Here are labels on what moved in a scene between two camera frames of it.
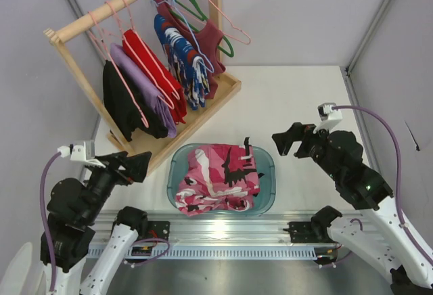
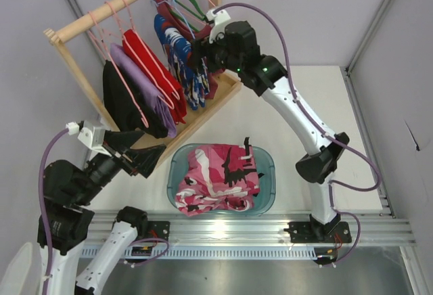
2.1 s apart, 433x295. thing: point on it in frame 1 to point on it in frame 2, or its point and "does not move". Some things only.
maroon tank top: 206,37 does not move
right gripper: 305,139 to 210,55
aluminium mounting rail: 262,229 does not move
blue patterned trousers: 190,68 does not move
